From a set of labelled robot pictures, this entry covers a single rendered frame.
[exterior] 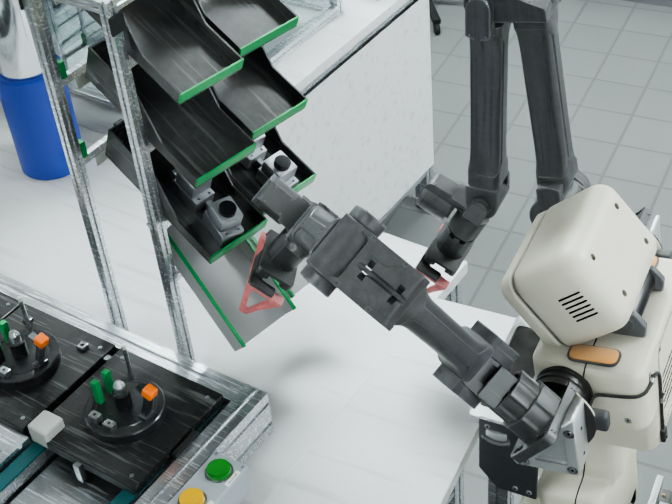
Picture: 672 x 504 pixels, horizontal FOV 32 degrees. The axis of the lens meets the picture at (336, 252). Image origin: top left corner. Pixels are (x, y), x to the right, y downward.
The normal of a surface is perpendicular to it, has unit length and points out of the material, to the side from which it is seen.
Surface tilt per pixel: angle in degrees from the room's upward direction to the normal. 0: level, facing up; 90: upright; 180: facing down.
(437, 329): 99
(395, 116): 90
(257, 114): 25
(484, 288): 0
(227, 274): 45
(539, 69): 90
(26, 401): 0
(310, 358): 0
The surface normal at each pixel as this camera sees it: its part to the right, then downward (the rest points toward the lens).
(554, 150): -0.39, 0.60
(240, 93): 0.23, -0.53
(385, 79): 0.83, 0.30
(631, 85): -0.07, -0.77
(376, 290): -0.11, -0.10
